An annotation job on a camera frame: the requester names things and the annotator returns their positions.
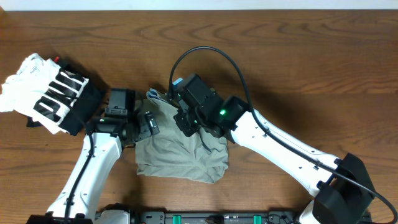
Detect grey-green shorts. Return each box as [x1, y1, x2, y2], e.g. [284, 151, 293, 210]
[135, 88, 229, 184]

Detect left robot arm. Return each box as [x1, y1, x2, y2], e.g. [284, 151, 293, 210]
[27, 88, 159, 224]

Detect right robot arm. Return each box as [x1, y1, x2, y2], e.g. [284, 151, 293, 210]
[170, 74, 375, 223]

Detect white black printed folded shirt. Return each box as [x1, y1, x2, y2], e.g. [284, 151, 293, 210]
[1, 53, 104, 136]

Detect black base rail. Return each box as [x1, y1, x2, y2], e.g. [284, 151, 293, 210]
[95, 203, 373, 224]

